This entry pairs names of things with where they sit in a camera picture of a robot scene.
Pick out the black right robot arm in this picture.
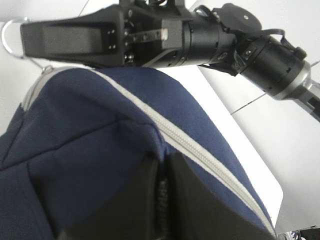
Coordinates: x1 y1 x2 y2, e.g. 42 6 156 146
20 0 320 119

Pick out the navy and white lunch bag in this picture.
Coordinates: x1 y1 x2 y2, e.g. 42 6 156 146
0 67 277 240

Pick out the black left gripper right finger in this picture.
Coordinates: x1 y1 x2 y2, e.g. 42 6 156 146
167 153 274 240

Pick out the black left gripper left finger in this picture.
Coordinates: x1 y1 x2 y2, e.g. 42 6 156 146
58 157 160 240

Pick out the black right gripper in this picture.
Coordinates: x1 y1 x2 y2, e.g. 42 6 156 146
119 0 200 68

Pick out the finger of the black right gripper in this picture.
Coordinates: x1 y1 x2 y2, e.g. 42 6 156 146
20 5 125 67

